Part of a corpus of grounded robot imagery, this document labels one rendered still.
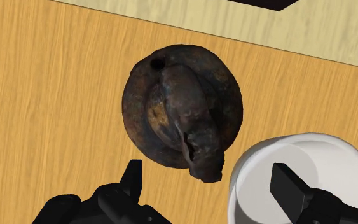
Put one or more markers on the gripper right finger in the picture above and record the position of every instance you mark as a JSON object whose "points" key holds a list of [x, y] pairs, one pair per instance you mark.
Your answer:
{"points": [[293, 192]]}

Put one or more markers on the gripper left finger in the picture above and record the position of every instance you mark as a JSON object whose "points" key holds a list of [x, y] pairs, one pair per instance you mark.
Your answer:
{"points": [[126, 195]]}

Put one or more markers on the white bowl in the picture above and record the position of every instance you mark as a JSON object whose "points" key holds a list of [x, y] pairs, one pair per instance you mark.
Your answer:
{"points": [[327, 161]]}

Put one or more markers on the dark brown rusty round figure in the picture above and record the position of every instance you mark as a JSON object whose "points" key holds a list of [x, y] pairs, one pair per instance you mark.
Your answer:
{"points": [[181, 111]]}

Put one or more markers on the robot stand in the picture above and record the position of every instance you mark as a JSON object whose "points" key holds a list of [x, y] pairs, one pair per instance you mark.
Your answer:
{"points": [[265, 3]]}

